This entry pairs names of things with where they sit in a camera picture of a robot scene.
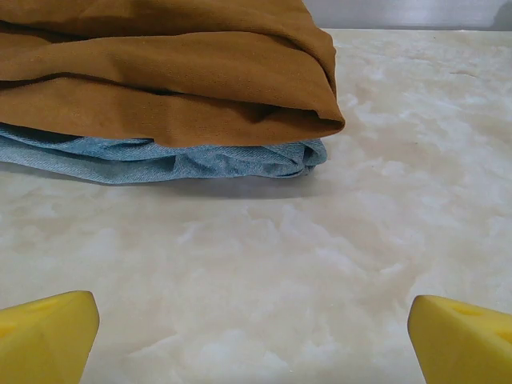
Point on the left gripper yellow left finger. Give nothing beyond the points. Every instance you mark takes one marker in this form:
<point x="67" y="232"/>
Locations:
<point x="44" y="340"/>

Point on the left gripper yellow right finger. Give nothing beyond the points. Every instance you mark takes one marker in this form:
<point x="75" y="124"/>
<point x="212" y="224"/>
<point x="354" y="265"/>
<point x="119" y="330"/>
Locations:
<point x="468" y="344"/>

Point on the grey-blue denim folded trousers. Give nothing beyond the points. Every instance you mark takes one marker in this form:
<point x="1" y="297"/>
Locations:
<point x="200" y="164"/>

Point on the brown folded trousers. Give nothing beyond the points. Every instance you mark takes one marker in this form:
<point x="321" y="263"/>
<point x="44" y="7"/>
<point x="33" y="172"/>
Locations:
<point x="160" y="60"/>

